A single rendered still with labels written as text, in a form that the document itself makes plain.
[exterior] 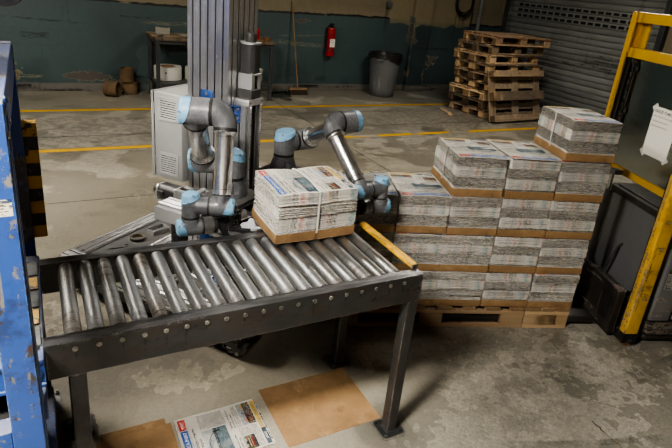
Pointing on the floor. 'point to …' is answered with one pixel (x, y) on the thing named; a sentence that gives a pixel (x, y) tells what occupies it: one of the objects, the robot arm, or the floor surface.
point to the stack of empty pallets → (473, 90)
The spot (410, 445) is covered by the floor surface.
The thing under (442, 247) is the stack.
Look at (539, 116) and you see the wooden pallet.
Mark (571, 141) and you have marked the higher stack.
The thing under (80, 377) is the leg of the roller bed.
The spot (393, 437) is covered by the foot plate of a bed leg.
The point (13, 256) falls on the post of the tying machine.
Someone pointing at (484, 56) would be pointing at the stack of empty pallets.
